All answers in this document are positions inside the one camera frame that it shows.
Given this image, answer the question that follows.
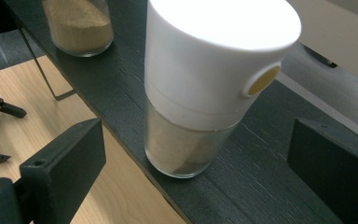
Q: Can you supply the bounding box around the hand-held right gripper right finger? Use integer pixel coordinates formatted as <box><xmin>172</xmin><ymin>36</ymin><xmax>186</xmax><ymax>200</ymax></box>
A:
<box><xmin>286</xmin><ymin>118</ymin><xmax>358</xmax><ymax>224</ymax></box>

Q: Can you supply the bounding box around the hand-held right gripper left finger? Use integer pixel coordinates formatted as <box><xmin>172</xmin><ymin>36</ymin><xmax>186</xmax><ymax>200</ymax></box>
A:
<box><xmin>13</xmin><ymin>118</ymin><xmax>107</xmax><ymax>224</ymax></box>

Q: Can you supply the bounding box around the black wooden shelf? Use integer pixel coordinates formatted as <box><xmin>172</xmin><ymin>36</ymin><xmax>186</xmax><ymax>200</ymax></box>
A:
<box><xmin>3</xmin><ymin>0</ymin><xmax>358</xmax><ymax>224</ymax></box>

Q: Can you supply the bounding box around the glass jar of brown powder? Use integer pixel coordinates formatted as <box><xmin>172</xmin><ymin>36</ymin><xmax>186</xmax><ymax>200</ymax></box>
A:
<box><xmin>41</xmin><ymin>0</ymin><xmax>115</xmax><ymax>58</ymax></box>

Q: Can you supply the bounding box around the white-lidded glass spice jar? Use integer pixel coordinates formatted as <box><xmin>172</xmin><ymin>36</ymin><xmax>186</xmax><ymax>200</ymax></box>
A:
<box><xmin>143</xmin><ymin>0</ymin><xmax>302</xmax><ymax>179</ymax></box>

